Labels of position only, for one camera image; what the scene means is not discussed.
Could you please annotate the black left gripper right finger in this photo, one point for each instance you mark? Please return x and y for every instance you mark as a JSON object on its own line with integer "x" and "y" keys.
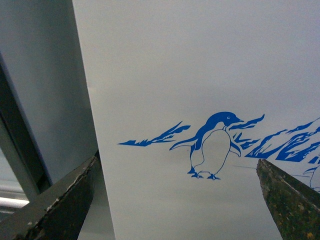
{"x": 294, "y": 207}

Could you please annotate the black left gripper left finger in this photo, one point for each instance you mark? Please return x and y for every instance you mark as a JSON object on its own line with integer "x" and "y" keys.
{"x": 59, "y": 212}

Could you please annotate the grey cabinet at left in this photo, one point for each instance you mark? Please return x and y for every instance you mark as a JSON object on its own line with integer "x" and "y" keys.
{"x": 46, "y": 124}

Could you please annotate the white blue chest freezer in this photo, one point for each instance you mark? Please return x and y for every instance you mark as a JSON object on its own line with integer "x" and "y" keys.
{"x": 187, "y": 96}

